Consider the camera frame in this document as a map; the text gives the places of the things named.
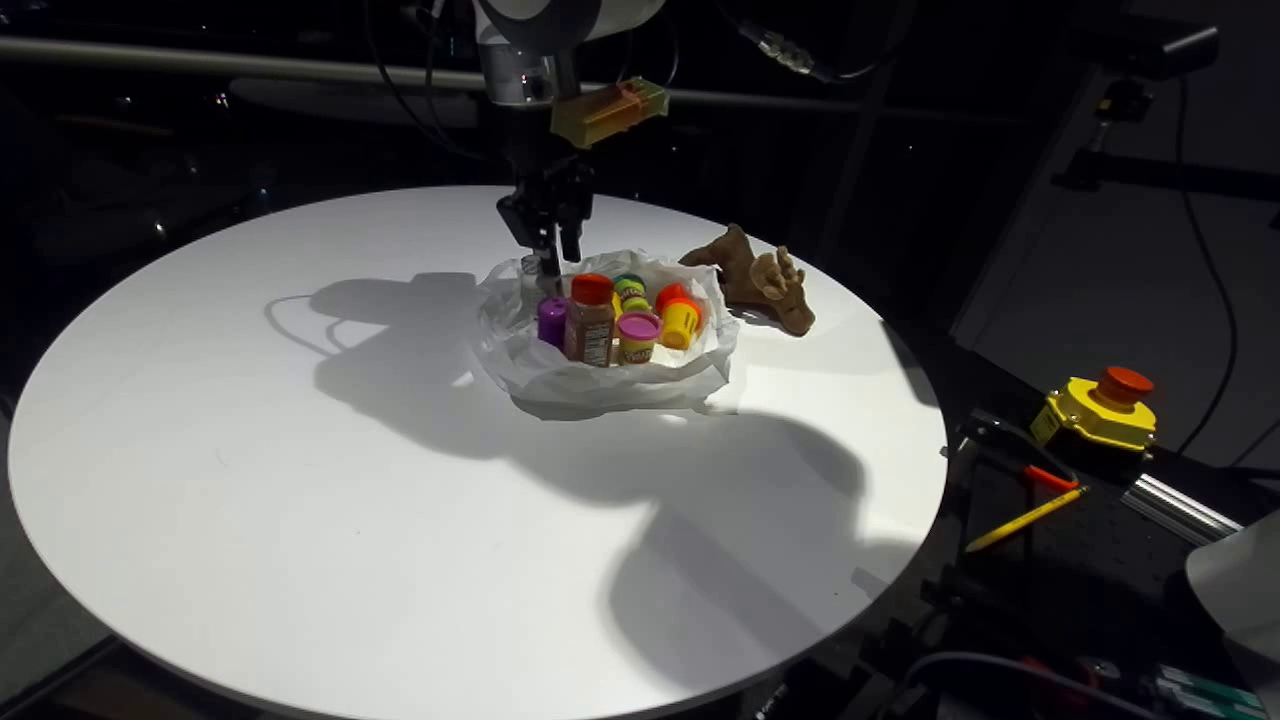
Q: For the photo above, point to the yellow emergency stop button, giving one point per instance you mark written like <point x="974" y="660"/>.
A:
<point x="1102" y="404"/>

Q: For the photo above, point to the purple plastic cylinder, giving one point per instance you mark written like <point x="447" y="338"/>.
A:
<point x="554" y="323"/>

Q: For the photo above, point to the red lid spice jar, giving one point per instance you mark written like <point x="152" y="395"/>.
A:
<point x="589" y="326"/>

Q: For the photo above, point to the yellow pencil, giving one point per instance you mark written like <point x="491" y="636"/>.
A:
<point x="1025" y="518"/>

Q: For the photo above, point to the green plastic cup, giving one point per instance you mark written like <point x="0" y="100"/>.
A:
<point x="630" y="290"/>

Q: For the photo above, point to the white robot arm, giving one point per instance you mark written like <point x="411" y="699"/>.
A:
<point x="554" y="33"/>

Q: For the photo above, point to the grey horizontal metal rail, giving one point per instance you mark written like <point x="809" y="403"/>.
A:
<point x="240" y="64"/>

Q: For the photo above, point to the white plastic bag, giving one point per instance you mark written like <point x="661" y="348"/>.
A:
<point x="600" y="384"/>

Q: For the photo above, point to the white rounded object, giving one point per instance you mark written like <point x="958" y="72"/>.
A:
<point x="1241" y="584"/>

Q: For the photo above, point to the black camera on stand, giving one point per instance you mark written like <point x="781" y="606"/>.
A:
<point x="1146" y="41"/>

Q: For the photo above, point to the brown plush toy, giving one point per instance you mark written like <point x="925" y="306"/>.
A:
<point x="760" y="281"/>

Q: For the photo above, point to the aluminium extrusion bar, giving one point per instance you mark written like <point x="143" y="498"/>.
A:
<point x="1186" y="506"/>

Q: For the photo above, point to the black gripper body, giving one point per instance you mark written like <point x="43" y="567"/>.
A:
<point x="546" y="172"/>

